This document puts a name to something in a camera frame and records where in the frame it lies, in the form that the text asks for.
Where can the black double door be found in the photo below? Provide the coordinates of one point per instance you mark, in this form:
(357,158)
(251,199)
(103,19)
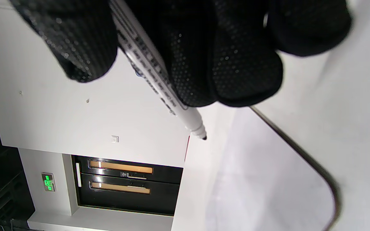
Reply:
(124,200)

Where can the person's right hand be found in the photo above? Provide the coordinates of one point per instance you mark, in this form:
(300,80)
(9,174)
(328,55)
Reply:
(236,48)

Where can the white wall switch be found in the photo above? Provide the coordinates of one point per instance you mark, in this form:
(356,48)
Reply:
(115,139)

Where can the green lit sign panel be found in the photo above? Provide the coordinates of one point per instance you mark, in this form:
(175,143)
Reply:
(48,183)

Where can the white black-capped marker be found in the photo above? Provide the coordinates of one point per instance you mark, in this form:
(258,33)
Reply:
(157,80)

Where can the small white whiteboard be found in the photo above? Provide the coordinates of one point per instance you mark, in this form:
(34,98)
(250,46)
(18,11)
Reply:
(268,192)

